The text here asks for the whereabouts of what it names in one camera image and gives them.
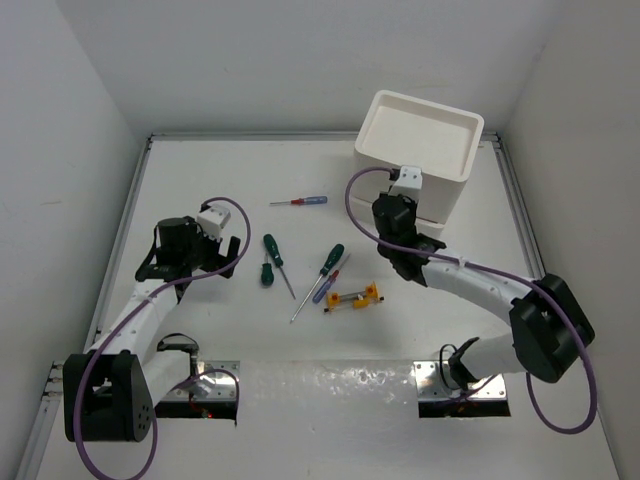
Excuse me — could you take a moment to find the green screwdriver long shaft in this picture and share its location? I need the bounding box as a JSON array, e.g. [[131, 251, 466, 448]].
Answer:
[[290, 243, 345, 324]]

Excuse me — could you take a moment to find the white three-drawer storage box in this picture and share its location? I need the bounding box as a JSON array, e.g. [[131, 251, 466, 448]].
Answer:
[[353, 90, 484, 238]]

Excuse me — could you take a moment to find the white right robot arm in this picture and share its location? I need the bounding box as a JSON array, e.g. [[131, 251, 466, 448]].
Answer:
[[372, 193, 595, 389]]

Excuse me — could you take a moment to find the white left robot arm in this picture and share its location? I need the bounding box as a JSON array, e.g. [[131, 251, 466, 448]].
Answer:
[[63, 204, 241, 442]]

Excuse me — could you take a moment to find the stubby green screwdriver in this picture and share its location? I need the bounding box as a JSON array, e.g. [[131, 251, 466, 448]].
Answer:
[[260, 253, 274, 288]]

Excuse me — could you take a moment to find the small blue screwdriver top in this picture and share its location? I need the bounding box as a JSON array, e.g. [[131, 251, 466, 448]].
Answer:
[[270, 196, 328, 206]]

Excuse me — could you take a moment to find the blue red precision screwdriver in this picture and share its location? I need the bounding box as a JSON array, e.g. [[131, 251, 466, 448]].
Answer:
[[312, 254, 350, 304]]

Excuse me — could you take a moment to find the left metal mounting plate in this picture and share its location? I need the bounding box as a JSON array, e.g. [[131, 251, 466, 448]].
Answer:
[[155, 360, 240, 422]]

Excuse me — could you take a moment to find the metal mounting plate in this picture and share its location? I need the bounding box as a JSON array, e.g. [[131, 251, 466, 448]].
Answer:
[[155, 360, 240, 422], [413, 360, 511, 419]]

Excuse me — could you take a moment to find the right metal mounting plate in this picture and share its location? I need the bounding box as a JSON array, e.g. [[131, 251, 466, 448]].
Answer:
[[413, 360, 511, 419]]

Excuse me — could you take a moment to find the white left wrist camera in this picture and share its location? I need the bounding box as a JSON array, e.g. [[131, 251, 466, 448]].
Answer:
[[196, 205, 231, 241]]

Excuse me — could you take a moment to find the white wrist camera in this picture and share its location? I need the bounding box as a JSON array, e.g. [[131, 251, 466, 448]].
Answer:
[[196, 205, 231, 241], [388, 165, 423, 204]]

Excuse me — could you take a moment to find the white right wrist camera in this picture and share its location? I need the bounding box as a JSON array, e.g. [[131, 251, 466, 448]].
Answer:
[[388, 165, 423, 204]]

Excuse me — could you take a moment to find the aluminium frame rail back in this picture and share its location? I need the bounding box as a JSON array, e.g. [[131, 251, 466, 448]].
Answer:
[[148, 130, 501, 146]]

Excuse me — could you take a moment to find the aluminium frame rail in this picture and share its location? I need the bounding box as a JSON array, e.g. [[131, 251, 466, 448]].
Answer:
[[148, 130, 501, 146], [492, 132, 601, 401], [14, 134, 154, 480]]

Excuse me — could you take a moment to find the aluminium frame rail right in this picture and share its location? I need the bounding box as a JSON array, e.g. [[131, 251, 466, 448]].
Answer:
[[492, 132, 601, 401]]

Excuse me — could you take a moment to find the aluminium frame rail left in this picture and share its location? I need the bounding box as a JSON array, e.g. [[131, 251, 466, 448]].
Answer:
[[14, 134, 154, 480]]

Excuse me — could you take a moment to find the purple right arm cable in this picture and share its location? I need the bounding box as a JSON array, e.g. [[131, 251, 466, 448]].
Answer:
[[345, 168, 599, 434]]

